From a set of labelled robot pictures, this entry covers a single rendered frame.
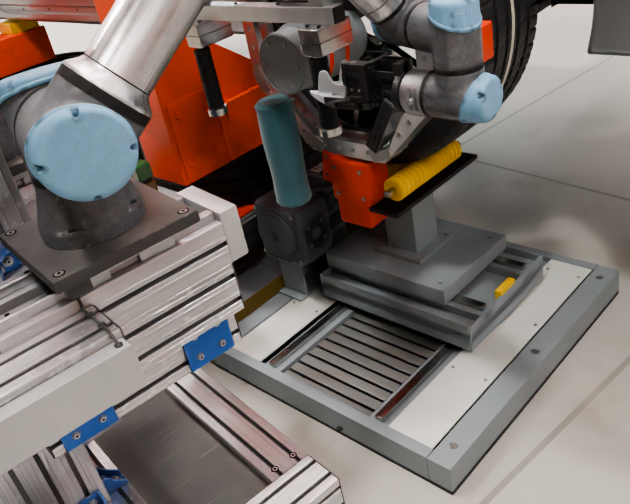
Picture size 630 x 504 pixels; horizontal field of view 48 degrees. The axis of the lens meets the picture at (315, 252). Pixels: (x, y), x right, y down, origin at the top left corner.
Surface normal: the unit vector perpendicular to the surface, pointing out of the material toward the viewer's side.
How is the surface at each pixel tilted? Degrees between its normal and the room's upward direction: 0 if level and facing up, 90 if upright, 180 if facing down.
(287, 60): 90
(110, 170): 95
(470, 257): 0
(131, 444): 0
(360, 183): 90
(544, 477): 0
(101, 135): 95
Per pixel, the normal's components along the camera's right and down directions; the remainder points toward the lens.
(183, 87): 0.72, 0.24
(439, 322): -0.67, 0.48
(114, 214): 0.63, -0.02
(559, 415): -0.18, -0.84
